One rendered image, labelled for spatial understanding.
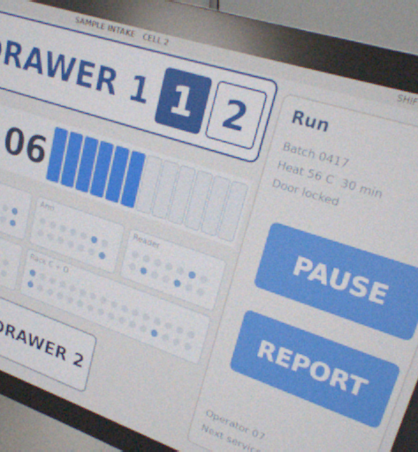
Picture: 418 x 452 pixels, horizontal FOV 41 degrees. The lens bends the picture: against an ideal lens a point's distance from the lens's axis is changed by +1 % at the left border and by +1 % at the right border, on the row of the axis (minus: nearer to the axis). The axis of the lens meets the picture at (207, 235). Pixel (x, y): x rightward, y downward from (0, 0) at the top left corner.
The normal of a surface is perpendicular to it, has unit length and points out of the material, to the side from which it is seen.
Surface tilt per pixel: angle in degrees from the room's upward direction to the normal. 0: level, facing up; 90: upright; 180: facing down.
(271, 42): 50
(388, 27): 90
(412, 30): 90
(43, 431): 0
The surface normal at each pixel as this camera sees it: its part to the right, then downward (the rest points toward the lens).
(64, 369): -0.32, 0.15
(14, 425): -0.01, -0.62
